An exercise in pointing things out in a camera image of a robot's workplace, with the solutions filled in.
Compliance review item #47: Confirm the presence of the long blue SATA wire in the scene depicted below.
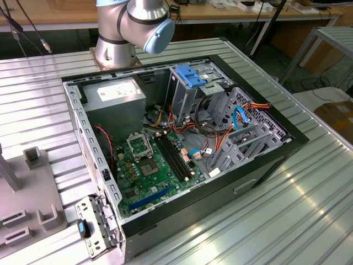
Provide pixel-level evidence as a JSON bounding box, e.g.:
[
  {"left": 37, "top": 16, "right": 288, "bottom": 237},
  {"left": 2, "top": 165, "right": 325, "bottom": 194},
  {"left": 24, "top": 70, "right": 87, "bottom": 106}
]
[{"left": 231, "top": 106, "right": 252, "bottom": 130}]

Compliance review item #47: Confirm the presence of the grey metal disk bay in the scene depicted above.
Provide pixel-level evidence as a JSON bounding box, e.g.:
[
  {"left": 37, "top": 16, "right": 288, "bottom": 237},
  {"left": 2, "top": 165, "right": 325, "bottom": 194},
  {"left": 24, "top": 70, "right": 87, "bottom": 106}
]
[{"left": 208, "top": 87, "right": 292, "bottom": 177}]

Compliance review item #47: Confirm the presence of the black RAM slot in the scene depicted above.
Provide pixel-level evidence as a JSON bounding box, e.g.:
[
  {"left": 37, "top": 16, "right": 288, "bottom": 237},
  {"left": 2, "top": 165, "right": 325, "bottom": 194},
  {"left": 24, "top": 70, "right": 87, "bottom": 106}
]
[
  {"left": 160, "top": 134, "right": 190, "bottom": 181},
  {"left": 157, "top": 135, "right": 188, "bottom": 182},
  {"left": 163, "top": 134, "right": 194, "bottom": 179},
  {"left": 154, "top": 135, "right": 184, "bottom": 183}
]

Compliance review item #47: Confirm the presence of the grey metal optical drive cage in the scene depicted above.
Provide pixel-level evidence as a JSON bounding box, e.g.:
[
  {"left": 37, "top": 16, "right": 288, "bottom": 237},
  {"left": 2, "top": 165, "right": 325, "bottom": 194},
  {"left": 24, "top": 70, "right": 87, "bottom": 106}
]
[{"left": 167, "top": 62, "right": 235, "bottom": 125}]

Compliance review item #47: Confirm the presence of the CPU socket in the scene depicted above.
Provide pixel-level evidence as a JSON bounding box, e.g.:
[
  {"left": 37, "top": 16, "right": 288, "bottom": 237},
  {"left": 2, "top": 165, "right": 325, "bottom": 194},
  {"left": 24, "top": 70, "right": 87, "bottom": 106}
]
[{"left": 137, "top": 157, "right": 161, "bottom": 179}]

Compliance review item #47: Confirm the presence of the blue plastic drive cage latch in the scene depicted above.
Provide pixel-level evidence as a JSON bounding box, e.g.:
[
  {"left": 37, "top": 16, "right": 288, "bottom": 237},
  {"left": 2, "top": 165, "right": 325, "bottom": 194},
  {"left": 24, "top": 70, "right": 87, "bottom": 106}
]
[{"left": 175, "top": 65, "right": 207, "bottom": 89}]

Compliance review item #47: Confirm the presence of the green motherboard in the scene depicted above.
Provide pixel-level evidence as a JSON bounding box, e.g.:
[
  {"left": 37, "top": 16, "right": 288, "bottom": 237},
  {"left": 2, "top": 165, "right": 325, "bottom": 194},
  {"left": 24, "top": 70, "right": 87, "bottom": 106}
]
[{"left": 114, "top": 129, "right": 207, "bottom": 219}]

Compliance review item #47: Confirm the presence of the grey power supply unit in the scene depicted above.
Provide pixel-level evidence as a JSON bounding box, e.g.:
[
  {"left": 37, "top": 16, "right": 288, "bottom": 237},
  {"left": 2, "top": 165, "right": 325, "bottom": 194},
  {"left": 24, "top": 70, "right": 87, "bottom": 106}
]
[{"left": 79, "top": 77, "right": 147, "bottom": 144}]

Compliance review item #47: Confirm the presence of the blue expansion slot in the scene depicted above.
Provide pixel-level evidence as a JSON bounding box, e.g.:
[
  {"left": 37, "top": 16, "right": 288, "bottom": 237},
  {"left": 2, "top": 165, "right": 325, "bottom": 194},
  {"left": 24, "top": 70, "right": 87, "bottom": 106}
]
[{"left": 128, "top": 184, "right": 173, "bottom": 210}]

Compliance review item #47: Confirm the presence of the black open PC case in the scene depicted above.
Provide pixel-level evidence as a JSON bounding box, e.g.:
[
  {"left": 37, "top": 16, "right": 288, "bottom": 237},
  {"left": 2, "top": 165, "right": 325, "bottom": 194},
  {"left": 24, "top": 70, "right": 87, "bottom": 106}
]
[{"left": 61, "top": 54, "right": 309, "bottom": 263}]

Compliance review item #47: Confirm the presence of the small white cardboard box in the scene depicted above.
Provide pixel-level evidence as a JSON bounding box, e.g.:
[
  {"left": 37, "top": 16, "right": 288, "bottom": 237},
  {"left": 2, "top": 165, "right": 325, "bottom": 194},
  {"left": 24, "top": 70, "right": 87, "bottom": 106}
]
[{"left": 252, "top": 2, "right": 274, "bottom": 14}]

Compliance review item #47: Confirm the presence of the grey parts rack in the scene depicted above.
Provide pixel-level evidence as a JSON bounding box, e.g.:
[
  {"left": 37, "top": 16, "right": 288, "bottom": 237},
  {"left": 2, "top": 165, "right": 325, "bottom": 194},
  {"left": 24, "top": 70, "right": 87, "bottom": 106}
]
[{"left": 0, "top": 143, "right": 68, "bottom": 251}]

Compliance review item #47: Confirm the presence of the brown cardboard box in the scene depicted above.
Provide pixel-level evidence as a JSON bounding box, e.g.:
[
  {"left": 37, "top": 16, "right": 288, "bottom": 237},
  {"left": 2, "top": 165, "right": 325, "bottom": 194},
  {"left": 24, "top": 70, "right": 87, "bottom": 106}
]
[{"left": 313, "top": 100, "right": 353, "bottom": 133}]

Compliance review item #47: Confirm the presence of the orange red wire bundle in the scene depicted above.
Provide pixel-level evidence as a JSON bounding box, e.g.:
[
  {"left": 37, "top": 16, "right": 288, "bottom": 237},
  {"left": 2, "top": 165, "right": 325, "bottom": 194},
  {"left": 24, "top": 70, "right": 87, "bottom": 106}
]
[{"left": 143, "top": 104, "right": 199, "bottom": 139}]

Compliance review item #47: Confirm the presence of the short blue labelled SATA wire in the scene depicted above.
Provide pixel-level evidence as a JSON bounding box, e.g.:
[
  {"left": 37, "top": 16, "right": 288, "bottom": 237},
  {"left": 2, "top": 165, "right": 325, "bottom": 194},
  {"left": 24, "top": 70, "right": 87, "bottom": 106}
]
[{"left": 189, "top": 148, "right": 213, "bottom": 161}]

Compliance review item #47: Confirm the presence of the thick black cable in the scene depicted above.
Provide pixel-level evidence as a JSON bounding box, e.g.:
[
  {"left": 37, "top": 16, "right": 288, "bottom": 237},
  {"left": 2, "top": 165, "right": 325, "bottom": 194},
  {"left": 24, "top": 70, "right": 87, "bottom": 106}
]
[{"left": 192, "top": 93, "right": 221, "bottom": 136}]

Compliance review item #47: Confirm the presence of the metal socket cover frame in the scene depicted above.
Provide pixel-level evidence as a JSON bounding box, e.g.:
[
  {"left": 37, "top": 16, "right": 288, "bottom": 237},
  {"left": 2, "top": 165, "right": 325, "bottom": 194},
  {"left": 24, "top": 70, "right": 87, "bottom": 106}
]
[{"left": 126, "top": 134, "right": 154, "bottom": 162}]

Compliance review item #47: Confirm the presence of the red black fan wire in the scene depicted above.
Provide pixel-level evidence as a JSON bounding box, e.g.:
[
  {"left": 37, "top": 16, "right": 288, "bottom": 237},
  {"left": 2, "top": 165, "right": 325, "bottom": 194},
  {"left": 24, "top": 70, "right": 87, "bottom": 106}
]
[{"left": 93, "top": 124, "right": 115, "bottom": 169}]

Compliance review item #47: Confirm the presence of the square brown base plate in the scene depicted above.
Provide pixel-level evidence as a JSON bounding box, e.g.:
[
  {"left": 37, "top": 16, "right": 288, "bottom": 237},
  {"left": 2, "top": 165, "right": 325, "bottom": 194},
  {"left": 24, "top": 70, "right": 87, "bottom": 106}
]
[{"left": 88, "top": 46, "right": 143, "bottom": 72}]

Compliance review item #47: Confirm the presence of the silver hinged slot bracket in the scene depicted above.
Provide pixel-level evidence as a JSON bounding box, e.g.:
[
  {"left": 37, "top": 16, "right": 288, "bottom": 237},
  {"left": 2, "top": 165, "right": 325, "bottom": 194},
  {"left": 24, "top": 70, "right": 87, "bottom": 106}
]
[{"left": 74, "top": 194, "right": 124, "bottom": 260}]

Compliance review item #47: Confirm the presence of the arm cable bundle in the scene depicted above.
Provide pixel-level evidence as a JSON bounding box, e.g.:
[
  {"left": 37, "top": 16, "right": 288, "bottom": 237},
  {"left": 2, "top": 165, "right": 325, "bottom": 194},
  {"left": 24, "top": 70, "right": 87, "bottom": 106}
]
[{"left": 0, "top": 5, "right": 53, "bottom": 57}]

